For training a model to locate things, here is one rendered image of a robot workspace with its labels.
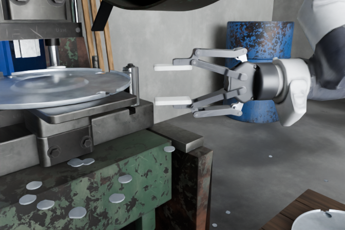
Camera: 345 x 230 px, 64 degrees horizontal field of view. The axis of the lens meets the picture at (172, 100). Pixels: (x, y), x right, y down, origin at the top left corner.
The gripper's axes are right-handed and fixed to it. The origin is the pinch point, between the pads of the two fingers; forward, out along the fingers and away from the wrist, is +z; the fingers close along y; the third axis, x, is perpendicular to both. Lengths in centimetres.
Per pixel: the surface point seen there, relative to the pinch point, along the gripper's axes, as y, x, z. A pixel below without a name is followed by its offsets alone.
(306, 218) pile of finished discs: -42, -8, -39
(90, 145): -10.6, 2.9, 15.4
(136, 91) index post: -4.0, -10.0, 6.7
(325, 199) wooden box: -43, -17, -51
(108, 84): 0.6, 1.5, 11.4
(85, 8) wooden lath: 15, -122, 37
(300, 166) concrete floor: -81, -94, -92
